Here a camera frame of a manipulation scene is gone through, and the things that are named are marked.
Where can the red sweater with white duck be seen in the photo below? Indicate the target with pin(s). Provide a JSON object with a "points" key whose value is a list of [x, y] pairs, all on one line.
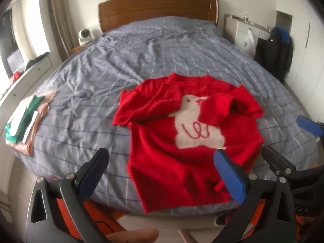
{"points": [[167, 154]]}

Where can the white plastic bag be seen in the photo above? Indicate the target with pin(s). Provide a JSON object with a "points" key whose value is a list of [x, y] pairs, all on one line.
{"points": [[247, 41]]}

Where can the black jacket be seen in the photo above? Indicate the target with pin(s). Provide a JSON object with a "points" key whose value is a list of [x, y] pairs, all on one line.
{"points": [[272, 58]]}

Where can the person's left hand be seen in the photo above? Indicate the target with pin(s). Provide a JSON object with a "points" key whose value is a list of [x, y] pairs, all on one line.
{"points": [[136, 235]]}

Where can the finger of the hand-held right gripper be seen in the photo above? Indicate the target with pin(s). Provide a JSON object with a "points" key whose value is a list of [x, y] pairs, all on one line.
{"points": [[277, 159], [310, 125]]}

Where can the small red item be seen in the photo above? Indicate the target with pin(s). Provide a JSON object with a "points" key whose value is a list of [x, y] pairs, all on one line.
{"points": [[16, 75]]}

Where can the bed with checked grey cover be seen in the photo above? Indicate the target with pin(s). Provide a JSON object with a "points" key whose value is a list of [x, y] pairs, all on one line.
{"points": [[101, 68]]}

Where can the green folded garment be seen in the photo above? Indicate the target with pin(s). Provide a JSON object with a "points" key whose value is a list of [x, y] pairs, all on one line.
{"points": [[31, 106]]}

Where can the beige curtain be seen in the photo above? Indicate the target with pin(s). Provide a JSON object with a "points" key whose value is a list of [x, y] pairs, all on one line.
{"points": [[60, 22]]}

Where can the wooden headboard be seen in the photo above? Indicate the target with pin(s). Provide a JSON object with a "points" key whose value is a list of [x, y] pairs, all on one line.
{"points": [[157, 7]]}

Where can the white cabinet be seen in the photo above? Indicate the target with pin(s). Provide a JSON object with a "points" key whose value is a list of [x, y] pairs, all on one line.
{"points": [[236, 34]]}

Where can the small clear bottle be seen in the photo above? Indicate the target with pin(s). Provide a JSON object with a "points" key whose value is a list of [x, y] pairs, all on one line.
{"points": [[245, 17]]}

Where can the white dresser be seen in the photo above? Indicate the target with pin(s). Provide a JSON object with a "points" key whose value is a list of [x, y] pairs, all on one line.
{"points": [[30, 78]]}

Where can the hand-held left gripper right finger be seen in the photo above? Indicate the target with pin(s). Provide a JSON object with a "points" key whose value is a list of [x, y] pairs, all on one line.
{"points": [[230, 177]]}

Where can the small white round device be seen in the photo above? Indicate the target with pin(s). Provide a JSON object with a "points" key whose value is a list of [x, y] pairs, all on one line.
{"points": [[85, 36]]}

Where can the blue garment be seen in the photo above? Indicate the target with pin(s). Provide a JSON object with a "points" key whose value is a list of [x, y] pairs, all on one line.
{"points": [[282, 34]]}

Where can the black monitor screen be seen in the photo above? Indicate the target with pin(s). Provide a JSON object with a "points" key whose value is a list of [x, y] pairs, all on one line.
{"points": [[8, 40]]}

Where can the white wardrobe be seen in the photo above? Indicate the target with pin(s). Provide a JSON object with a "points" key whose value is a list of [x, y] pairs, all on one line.
{"points": [[306, 55]]}

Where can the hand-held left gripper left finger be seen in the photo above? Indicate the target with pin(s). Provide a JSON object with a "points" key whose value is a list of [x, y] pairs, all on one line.
{"points": [[95, 168]]}

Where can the pink folded garment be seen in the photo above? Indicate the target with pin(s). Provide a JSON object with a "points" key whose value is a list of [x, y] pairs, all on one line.
{"points": [[40, 112]]}

